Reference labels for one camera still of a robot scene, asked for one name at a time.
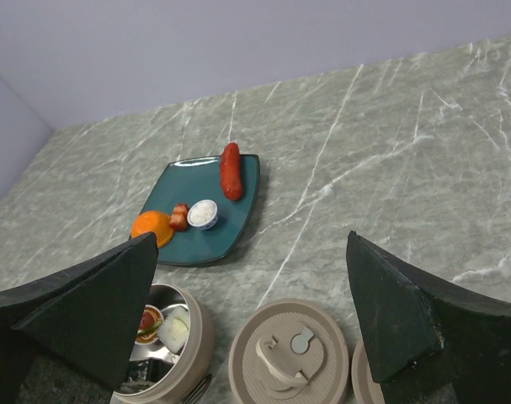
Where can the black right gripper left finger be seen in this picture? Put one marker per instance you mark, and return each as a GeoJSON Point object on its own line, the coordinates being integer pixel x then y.
{"type": "Point", "coordinates": [67, 337]}

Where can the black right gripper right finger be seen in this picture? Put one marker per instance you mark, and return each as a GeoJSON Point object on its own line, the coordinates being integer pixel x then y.
{"type": "Point", "coordinates": [428, 340]}

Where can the white sushi roll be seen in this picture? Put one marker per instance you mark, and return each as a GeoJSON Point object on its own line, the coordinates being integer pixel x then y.
{"type": "Point", "coordinates": [174, 331]}

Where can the orange half fruit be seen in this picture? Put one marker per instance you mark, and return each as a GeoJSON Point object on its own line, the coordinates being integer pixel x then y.
{"type": "Point", "coordinates": [156, 222]}

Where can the red sausage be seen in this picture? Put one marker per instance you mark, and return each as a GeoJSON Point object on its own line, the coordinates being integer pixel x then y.
{"type": "Point", "coordinates": [231, 172]}

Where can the right steel lunch container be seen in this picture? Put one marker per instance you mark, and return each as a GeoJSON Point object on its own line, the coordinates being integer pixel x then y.
{"type": "Point", "coordinates": [154, 374]}

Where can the beige lid right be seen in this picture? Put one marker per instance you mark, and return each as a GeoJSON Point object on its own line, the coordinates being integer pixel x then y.
{"type": "Point", "coordinates": [366, 391]}

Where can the red bacon roll piece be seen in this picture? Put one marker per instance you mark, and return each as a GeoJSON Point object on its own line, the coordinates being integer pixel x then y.
{"type": "Point", "coordinates": [178, 218]}

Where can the small white rice bowl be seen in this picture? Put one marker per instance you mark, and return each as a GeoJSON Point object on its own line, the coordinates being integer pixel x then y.
{"type": "Point", "coordinates": [203, 215]}

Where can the teal square plate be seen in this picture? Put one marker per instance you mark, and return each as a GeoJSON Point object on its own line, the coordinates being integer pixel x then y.
{"type": "Point", "coordinates": [189, 181]}

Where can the beige lid with handle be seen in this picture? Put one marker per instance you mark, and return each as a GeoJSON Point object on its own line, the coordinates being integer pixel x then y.
{"type": "Point", "coordinates": [289, 351]}

